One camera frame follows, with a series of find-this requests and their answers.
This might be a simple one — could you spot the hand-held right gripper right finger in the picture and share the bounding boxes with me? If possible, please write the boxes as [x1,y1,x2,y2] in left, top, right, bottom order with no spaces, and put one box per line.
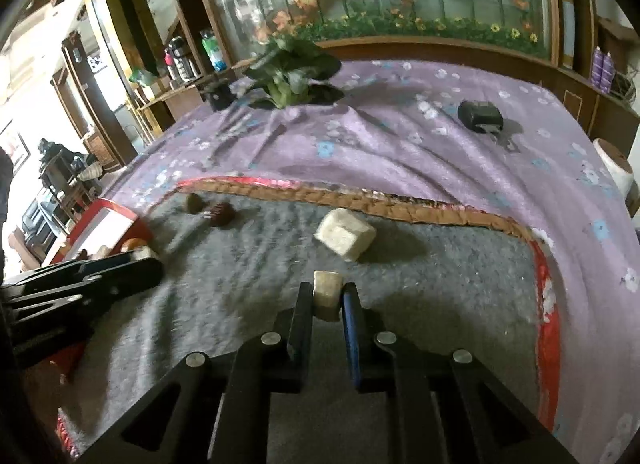
[341,282,581,464]

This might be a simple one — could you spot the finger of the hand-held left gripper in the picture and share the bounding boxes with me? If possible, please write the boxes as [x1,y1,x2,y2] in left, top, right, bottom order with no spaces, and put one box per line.
[65,252,151,274]
[0,259,165,360]

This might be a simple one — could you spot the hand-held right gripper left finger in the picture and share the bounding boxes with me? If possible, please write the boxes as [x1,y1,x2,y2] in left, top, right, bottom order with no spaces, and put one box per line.
[82,282,315,464]

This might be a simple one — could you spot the red cardboard box tray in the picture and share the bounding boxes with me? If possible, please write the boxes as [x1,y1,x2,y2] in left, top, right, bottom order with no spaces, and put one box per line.
[42,198,153,375]

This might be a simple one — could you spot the small white peeled fruit chunk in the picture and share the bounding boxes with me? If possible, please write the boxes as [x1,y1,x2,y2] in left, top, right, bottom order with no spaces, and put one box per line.
[313,270,345,322]

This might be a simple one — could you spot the dark shelf rack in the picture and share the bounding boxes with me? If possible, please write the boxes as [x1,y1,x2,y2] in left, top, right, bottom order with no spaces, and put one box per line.
[37,139,103,225]

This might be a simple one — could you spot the grey felt mat red border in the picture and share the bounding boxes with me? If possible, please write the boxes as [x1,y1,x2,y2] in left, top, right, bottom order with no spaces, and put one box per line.
[55,176,563,464]

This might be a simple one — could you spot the large white peeled fruit chunk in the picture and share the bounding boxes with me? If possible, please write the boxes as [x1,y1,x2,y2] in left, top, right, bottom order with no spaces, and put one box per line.
[315,207,377,262]

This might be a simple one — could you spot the red-brown date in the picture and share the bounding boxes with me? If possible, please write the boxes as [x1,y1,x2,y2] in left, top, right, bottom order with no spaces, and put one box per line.
[202,202,235,227]

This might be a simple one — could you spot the wooden side cabinet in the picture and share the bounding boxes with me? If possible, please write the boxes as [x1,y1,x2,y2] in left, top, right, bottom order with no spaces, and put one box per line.
[131,71,236,145]

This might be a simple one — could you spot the black cup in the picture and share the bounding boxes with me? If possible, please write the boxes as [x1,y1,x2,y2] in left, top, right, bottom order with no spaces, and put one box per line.
[200,78,235,112]

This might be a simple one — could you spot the purple floral cloth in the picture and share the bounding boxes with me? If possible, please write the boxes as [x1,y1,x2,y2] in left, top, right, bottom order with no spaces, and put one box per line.
[100,60,640,464]

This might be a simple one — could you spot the black thermos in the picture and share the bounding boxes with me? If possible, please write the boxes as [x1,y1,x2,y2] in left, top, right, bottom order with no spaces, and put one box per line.
[165,36,198,84]

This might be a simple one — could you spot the green water bottle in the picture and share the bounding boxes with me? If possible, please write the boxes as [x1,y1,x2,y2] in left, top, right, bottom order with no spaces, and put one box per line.
[201,30,227,72]

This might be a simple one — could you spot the small black device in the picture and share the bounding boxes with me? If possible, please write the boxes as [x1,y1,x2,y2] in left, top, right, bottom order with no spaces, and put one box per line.
[457,100,505,134]

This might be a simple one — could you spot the green leafy plant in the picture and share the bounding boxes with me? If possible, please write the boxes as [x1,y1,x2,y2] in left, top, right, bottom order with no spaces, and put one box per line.
[244,34,346,110]

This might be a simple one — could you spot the white paper roll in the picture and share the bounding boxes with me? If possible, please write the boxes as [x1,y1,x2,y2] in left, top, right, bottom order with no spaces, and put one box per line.
[592,138,638,194]

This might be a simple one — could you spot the purple bottles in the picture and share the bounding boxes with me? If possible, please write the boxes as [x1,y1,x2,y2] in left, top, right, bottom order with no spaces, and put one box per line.
[590,46,616,94]

